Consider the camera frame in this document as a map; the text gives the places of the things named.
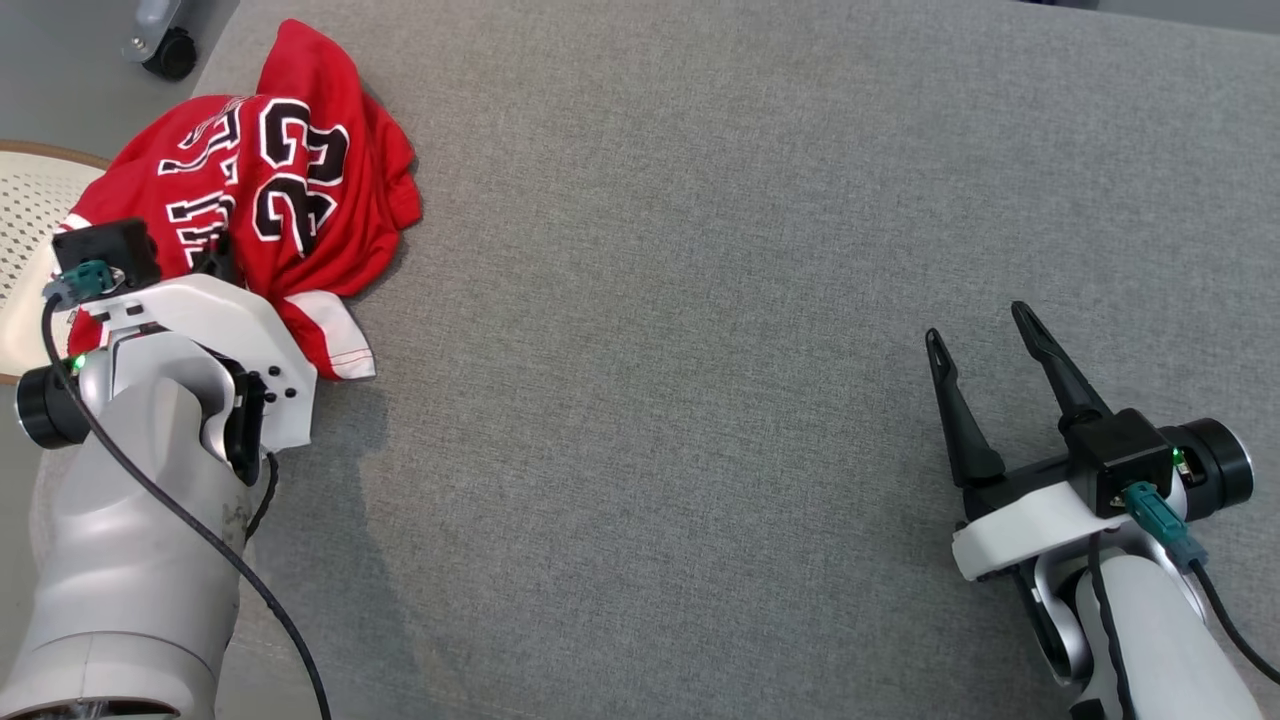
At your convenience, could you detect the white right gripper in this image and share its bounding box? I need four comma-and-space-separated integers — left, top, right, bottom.
925, 300, 1191, 583

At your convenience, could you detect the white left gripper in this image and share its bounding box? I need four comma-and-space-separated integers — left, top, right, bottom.
70, 232, 319, 456

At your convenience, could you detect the red basketball jersey number 23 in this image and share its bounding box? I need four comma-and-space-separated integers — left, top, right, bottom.
62, 18, 423, 356

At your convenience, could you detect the black caster wheel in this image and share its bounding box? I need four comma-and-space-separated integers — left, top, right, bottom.
122, 0, 199, 83

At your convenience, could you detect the black left camera cable teal plug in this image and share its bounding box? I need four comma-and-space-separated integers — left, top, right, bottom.
40, 260, 333, 720

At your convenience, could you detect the black camera cable teal plug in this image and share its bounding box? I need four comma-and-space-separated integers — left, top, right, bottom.
1122, 482, 1280, 689
40, 260, 333, 720

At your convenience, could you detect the black right camera cable teal plug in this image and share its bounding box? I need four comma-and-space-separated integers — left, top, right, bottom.
1122, 482, 1280, 689

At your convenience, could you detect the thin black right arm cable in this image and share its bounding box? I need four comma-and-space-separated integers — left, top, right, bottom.
1085, 532, 1136, 720

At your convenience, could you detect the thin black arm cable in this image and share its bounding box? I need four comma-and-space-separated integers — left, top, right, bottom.
1085, 532, 1136, 720
243, 448, 283, 546

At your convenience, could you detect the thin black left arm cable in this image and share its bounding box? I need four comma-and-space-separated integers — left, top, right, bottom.
243, 448, 283, 546

